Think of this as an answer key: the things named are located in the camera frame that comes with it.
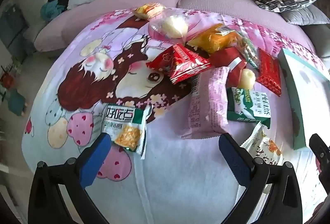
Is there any dark blue cabinet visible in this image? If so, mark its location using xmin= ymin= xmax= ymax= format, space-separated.
xmin=0 ymin=3 xmax=30 ymax=57

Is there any pink snack packet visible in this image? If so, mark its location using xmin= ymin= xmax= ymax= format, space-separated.
xmin=181 ymin=66 xmax=230 ymax=140

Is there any white packet with orange flowers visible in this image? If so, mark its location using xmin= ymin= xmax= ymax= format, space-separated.
xmin=241 ymin=122 xmax=284 ymax=162

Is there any printed blanket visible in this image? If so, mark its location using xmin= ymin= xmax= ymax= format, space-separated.
xmin=22 ymin=7 xmax=330 ymax=224

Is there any green and white cake packet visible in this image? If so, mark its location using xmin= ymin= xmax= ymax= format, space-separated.
xmin=226 ymin=87 xmax=272 ymax=128

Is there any red triangular snack packet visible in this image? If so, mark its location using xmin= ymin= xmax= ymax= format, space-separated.
xmin=146 ymin=43 xmax=212 ymax=84

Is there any red flowered plant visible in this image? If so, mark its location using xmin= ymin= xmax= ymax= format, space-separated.
xmin=0 ymin=57 xmax=24 ymax=90

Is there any yellow cake packet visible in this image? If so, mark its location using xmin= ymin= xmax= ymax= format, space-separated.
xmin=133 ymin=3 xmax=165 ymax=19

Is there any teal cloth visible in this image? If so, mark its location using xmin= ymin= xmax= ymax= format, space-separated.
xmin=41 ymin=0 xmax=66 ymax=20

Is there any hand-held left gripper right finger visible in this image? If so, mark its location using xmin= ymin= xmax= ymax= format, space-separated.
xmin=219 ymin=133 xmax=302 ymax=224

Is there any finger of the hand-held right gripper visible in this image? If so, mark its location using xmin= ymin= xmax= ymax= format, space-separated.
xmin=309 ymin=134 xmax=330 ymax=188

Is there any pale yellow jelly cup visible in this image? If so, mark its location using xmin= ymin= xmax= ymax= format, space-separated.
xmin=237 ymin=68 xmax=256 ymax=90

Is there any teal cardboard box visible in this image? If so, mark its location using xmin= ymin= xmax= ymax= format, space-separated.
xmin=277 ymin=48 xmax=330 ymax=151

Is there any clear white bun packet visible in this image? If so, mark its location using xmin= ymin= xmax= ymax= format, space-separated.
xmin=148 ymin=8 xmax=196 ymax=40

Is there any orange snack packet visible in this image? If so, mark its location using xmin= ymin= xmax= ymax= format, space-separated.
xmin=186 ymin=23 xmax=244 ymax=54

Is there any green striped round cracker packet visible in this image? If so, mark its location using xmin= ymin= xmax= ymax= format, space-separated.
xmin=222 ymin=26 xmax=259 ymax=70

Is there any green white cracker photo packet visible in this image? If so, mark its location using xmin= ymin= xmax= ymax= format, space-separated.
xmin=101 ymin=103 xmax=151 ymax=160

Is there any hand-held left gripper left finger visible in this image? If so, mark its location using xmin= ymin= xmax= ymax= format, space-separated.
xmin=28 ymin=132 xmax=114 ymax=224

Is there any red packet with white stripe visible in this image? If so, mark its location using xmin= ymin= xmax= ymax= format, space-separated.
xmin=207 ymin=47 xmax=248 ymax=88

